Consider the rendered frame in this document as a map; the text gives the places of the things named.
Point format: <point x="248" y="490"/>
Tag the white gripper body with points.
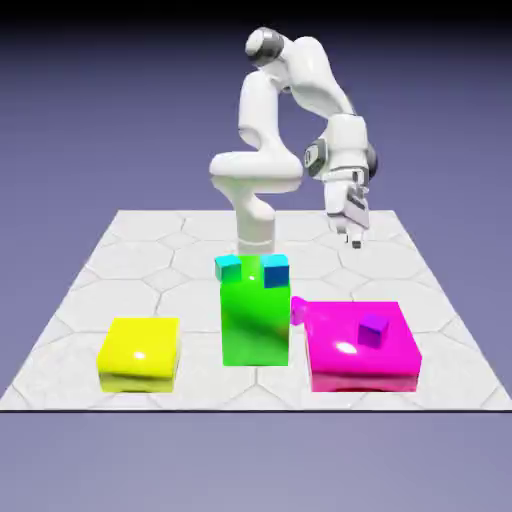
<point x="336" y="200"/>

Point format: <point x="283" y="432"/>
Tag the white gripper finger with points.
<point x="342" y="228"/>
<point x="356" y="239"/>

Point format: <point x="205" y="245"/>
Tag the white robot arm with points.
<point x="259" y="116"/>

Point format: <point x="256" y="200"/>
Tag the small blue cube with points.
<point x="276" y="274"/>

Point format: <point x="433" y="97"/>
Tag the small purple cube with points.
<point x="372" y="330"/>

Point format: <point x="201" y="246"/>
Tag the small pink cube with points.
<point x="298" y="312"/>

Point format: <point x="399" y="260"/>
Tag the small cyan cube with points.
<point x="228" y="267"/>

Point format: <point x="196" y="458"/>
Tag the large magenta box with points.
<point x="340" y="360"/>

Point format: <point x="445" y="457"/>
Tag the large green box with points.
<point x="256" y="320"/>

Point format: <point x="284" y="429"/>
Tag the large yellow box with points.
<point x="138" y="348"/>

